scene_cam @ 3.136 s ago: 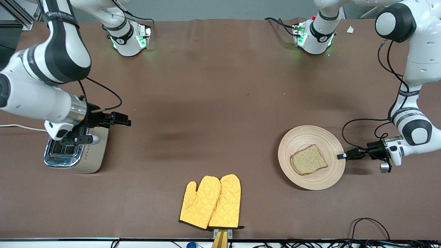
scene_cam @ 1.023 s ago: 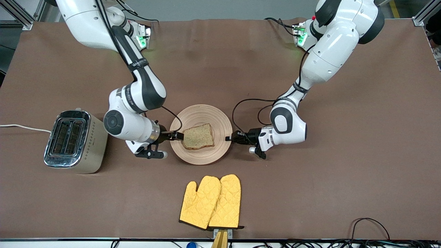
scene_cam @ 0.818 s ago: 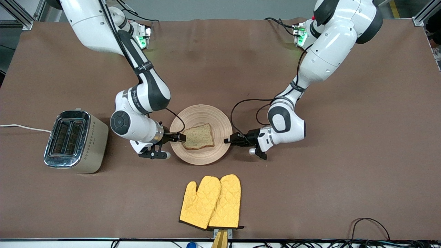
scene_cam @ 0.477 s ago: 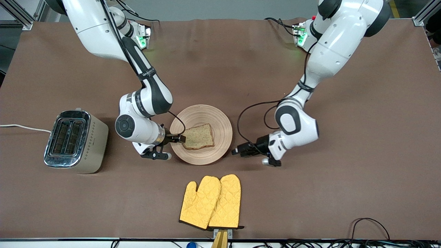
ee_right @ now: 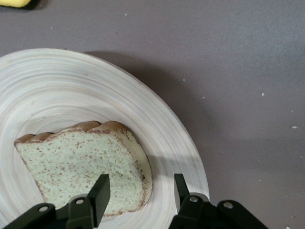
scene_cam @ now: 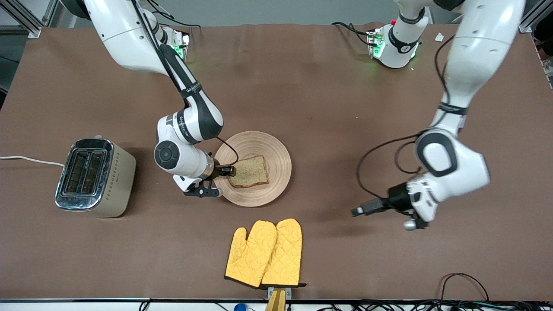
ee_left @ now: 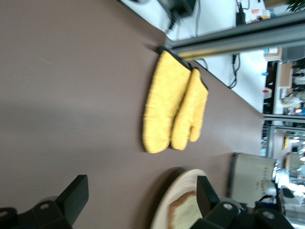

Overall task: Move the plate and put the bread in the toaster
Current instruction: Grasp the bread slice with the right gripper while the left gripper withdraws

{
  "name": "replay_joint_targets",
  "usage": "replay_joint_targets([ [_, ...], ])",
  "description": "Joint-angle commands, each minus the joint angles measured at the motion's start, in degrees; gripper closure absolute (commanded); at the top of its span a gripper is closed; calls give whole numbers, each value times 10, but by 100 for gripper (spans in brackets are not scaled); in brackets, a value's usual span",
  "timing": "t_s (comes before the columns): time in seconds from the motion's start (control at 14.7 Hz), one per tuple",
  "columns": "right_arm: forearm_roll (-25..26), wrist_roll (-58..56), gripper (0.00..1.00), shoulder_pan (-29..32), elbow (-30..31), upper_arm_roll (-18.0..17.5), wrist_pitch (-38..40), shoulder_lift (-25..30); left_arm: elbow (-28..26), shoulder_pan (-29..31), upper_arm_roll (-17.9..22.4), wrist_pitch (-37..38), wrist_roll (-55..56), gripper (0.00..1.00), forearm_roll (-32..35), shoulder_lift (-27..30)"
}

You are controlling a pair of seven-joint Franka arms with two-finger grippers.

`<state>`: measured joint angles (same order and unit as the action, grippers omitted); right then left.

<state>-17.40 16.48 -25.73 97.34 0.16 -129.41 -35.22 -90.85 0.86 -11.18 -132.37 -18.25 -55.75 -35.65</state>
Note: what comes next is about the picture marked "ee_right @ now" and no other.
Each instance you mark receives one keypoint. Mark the round light wooden plate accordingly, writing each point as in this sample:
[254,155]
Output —
[71,83]

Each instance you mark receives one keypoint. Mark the speckled bread slice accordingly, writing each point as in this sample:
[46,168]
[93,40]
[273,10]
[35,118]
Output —
[83,162]

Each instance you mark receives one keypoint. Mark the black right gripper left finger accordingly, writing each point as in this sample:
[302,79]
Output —
[100,195]

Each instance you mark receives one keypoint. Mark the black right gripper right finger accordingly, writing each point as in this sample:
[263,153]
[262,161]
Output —
[183,195]

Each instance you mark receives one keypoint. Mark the yellow quilted oven mitt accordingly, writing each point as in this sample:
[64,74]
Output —
[14,2]

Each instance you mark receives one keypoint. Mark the brown table cover sheet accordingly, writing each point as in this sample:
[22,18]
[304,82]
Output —
[238,71]

